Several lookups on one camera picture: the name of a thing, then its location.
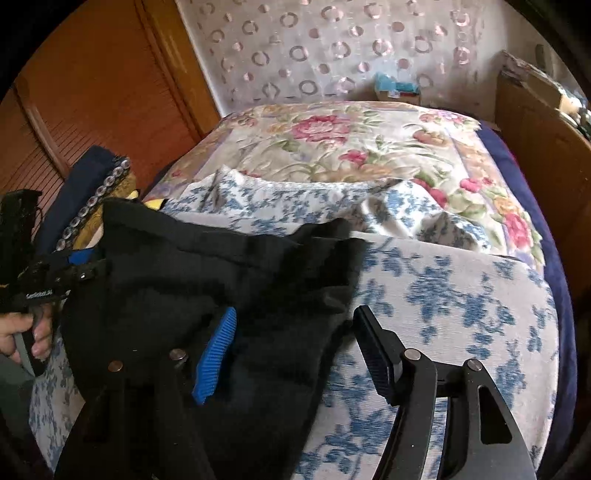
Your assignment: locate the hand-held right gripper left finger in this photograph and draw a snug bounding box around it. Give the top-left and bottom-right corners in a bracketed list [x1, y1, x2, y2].
[53, 307, 238, 480]

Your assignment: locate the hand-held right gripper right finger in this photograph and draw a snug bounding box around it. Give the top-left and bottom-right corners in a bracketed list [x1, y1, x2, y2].
[352, 305, 539, 480]

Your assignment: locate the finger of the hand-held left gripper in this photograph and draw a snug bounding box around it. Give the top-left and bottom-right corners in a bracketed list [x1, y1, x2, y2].
[67, 248, 101, 266]
[46, 259, 110, 287]

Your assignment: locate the black printed t-shirt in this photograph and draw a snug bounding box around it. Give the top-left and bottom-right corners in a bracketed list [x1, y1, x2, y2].
[55, 198, 370, 480]

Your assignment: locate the person's left hand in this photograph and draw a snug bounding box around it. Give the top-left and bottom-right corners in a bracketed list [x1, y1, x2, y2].
[0, 310, 54, 364]

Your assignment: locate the studded belt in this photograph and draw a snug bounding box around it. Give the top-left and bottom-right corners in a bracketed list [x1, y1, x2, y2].
[53, 157, 134, 252]

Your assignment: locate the navy blue garment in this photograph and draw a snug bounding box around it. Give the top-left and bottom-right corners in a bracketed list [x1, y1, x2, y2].
[34, 145, 118, 250]

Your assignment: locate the blue floral white sheet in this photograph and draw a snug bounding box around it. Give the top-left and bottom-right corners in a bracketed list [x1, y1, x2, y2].
[28, 168, 561, 480]

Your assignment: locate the yellow plush toy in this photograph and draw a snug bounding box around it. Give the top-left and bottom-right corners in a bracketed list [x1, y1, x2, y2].
[128, 188, 168, 209]

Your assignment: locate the wooden slatted wardrobe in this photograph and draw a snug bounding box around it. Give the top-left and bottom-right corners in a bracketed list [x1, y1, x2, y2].
[0, 0, 220, 222]

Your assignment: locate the navy blue bed sheet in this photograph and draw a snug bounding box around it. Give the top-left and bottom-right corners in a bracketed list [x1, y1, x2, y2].
[475, 120, 580, 462]

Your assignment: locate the floral bed blanket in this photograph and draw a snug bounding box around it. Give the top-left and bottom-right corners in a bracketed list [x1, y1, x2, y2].
[152, 102, 546, 278]

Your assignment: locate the long wooden cabinet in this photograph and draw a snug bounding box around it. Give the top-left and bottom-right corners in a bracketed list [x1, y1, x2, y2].
[494, 48, 591, 222]

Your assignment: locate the blue plastic packet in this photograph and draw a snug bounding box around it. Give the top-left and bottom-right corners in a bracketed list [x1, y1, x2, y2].
[373, 71, 419, 93]

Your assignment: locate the open cardboard box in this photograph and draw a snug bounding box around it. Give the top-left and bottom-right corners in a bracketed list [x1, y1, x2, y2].
[526, 74, 579, 112]

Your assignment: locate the pile of printed bags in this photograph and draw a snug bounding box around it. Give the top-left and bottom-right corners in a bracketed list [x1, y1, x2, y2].
[502, 50, 539, 80]

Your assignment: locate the circle patterned wall cloth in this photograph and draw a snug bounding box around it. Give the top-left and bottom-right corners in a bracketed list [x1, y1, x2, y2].
[175, 0, 504, 116]

